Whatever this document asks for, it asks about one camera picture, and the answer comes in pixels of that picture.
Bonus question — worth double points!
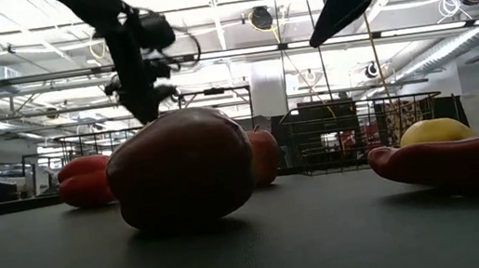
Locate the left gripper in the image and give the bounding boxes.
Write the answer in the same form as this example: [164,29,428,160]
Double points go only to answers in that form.
[95,19,184,130]

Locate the dark red apple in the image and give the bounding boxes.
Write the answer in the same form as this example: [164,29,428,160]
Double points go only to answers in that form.
[97,100,263,237]

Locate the red bell pepper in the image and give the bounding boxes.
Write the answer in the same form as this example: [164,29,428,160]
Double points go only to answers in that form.
[53,152,118,212]

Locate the yellow lemon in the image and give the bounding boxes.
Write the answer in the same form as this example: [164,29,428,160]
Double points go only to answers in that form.
[396,113,477,150]

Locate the long red chili pepper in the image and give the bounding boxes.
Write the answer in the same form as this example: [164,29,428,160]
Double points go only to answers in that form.
[366,130,479,208]

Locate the long horizontal light bar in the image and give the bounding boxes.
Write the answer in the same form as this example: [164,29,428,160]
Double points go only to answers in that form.
[0,10,479,97]

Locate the thin black vertical pole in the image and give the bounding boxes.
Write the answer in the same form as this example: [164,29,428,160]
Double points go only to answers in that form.
[270,0,295,113]

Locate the black table mat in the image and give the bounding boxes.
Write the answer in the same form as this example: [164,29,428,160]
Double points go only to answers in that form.
[0,144,479,268]

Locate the black cart frame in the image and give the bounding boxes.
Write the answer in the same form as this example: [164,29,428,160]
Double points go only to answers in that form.
[176,82,256,129]

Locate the metal wire basket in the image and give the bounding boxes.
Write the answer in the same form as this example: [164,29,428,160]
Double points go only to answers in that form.
[276,86,451,180]
[51,125,152,167]

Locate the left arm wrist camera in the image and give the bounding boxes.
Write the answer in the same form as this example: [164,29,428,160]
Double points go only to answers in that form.
[130,7,180,54]

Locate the long orange cable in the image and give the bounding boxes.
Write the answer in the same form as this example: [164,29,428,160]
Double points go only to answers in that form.
[360,8,396,108]

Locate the long thin black cable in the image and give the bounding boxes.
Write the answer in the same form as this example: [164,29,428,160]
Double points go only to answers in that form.
[299,0,336,105]

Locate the silver ventilation duct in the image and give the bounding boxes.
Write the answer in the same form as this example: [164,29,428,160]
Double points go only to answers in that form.
[388,24,479,83]

